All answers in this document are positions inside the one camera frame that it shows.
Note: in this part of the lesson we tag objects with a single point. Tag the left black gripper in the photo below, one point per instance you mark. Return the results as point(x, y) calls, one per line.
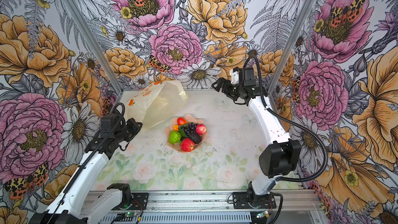
point(135, 125)

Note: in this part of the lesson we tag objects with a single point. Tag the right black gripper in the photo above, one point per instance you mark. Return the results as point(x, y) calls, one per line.
point(221, 81)

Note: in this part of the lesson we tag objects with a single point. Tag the translucent cream plastic bag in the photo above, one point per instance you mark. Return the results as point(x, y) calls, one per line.
point(155, 103)

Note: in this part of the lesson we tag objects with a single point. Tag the red apple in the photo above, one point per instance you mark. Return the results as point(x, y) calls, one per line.
point(201, 129)

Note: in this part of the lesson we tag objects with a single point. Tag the pink scalloped fruit plate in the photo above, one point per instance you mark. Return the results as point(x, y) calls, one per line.
point(188, 118)

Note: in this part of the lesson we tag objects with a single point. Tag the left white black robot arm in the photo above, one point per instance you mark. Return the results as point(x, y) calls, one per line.
point(67, 208)

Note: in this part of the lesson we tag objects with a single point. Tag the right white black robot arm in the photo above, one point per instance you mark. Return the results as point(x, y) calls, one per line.
point(281, 152)

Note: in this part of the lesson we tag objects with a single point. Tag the green bumpy fruit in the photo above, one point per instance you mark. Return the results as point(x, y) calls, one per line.
point(174, 137)

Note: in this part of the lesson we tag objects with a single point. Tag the dark purple grape bunch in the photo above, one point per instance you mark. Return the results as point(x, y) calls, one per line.
point(189, 128)

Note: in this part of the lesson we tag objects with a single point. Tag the red yellow peach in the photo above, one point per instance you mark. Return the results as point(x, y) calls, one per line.
point(181, 121)

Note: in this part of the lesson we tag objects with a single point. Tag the red bumpy fruit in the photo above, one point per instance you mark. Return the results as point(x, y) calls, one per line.
point(187, 145)

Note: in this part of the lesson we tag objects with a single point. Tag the white perforated vent strip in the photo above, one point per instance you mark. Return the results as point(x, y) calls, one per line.
point(190, 218)

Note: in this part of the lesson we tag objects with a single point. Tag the right aluminium corner post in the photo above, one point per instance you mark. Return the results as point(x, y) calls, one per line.
point(294, 34)

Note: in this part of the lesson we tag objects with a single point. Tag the aluminium corner post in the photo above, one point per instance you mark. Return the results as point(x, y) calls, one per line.
point(80, 21)
point(294, 34)

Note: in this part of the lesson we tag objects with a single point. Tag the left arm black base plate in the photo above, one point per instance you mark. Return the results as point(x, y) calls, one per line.
point(133, 201)

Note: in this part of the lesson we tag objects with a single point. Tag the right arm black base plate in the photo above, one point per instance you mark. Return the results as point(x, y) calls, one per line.
point(247, 200)

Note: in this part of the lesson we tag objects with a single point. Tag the left aluminium corner post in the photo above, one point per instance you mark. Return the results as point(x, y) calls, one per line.
point(80, 21)

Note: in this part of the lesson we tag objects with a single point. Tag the aluminium front rail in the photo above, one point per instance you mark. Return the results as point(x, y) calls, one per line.
point(225, 201)

